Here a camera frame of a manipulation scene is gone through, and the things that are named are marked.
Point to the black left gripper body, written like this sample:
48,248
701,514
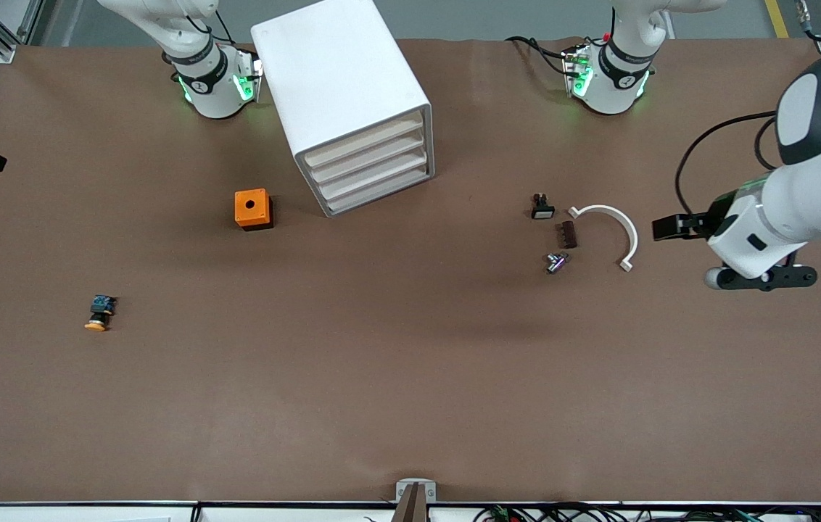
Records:
714,214

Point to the orange push button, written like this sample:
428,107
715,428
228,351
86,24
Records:
98,317

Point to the white plastic drawer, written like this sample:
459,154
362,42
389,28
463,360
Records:
374,177
379,193
367,143
370,161

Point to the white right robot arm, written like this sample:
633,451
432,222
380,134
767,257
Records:
211,87

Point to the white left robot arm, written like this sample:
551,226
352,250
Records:
817,181

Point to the white drawer cabinet housing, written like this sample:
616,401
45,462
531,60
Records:
338,72

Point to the brown terminal block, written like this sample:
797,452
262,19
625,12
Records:
568,235

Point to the brown table cover sheet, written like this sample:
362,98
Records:
410,362

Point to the white curved plastic bracket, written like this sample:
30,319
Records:
625,225

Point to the silver metal key switch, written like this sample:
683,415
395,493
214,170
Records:
555,262

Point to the black square push switch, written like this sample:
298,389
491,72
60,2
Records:
542,211

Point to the orange button enclosure box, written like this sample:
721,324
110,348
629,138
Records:
242,212

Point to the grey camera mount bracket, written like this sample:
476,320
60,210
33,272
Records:
415,493

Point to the white table edge rail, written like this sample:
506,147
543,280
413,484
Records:
55,515

